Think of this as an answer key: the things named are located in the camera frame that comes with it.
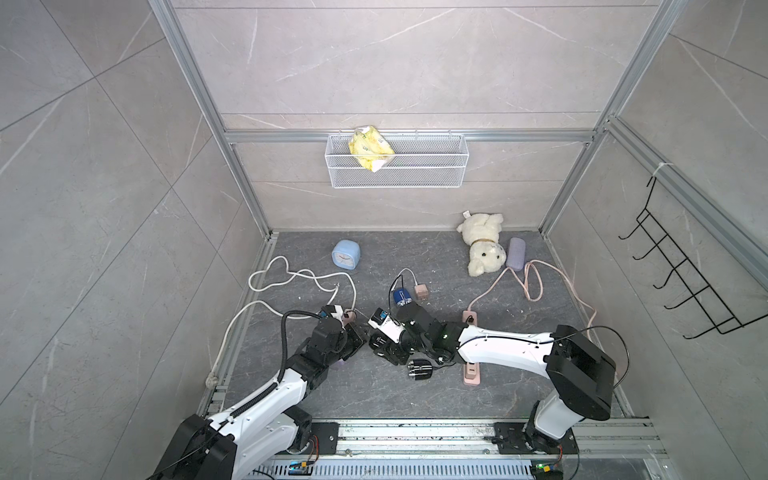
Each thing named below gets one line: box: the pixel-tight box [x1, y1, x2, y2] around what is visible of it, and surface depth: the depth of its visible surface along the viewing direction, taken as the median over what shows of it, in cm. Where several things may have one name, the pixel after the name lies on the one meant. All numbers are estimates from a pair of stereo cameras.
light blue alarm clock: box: [331, 239, 361, 270], surface depth 106 cm
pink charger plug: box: [415, 284, 429, 301], surface depth 103 cm
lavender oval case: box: [506, 237, 526, 272], surface depth 112 cm
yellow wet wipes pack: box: [348, 125, 395, 173], surface depth 88 cm
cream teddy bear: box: [456, 210, 507, 277], surface depth 109 cm
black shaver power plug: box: [407, 359, 433, 381], surface depth 84 cm
